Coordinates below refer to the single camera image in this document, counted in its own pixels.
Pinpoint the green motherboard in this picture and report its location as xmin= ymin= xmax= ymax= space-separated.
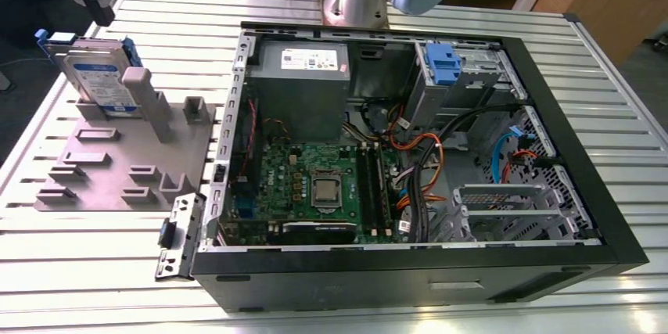
xmin=222 ymin=142 xmax=414 ymax=245

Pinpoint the black graphics card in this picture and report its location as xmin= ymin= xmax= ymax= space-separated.
xmin=266 ymin=221 xmax=359 ymax=245

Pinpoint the black cable bundle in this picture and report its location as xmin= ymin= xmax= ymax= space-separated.
xmin=407 ymin=102 xmax=523 ymax=243

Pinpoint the silver CPU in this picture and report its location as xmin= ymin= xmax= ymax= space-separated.
xmin=315 ymin=180 xmax=339 ymax=200

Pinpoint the metal card retention bracket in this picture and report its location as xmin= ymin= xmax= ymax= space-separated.
xmin=155 ymin=192 xmax=208 ymax=282

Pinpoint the black RAM slot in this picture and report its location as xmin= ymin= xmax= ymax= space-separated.
xmin=372 ymin=144 xmax=394 ymax=235
xmin=358 ymin=142 xmax=378 ymax=235

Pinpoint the blue drive latch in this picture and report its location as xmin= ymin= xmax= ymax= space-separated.
xmin=426 ymin=42 xmax=464 ymax=87

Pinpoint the orange wire bundle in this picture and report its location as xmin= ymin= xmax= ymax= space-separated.
xmin=388 ymin=132 xmax=446 ymax=210

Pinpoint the black CPU socket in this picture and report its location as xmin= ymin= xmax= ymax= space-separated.
xmin=307 ymin=168 xmax=347 ymax=214

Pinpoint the hard disk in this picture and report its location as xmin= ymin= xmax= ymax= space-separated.
xmin=34 ymin=28 xmax=143 ymax=120

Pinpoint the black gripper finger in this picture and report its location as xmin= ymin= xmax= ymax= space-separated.
xmin=86 ymin=0 xmax=115 ymax=27

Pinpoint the black open PC case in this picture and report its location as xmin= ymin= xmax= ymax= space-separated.
xmin=190 ymin=20 xmax=651 ymax=314

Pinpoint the metal optical drive cage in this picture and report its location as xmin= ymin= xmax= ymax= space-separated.
xmin=407 ymin=40 xmax=527 ymax=131

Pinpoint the orange power wire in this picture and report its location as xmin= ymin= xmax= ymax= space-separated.
xmin=508 ymin=148 xmax=555 ymax=167

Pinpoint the grey parts rack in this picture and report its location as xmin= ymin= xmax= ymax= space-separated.
xmin=31 ymin=66 xmax=219 ymax=213

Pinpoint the grey power supply unit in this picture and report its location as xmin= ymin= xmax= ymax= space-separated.
xmin=244 ymin=39 xmax=352 ymax=143

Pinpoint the metal disk bay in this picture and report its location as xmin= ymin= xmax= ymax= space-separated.
xmin=451 ymin=183 xmax=599 ymax=243

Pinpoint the blue data wire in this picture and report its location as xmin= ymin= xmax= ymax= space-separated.
xmin=492 ymin=125 xmax=534 ymax=185

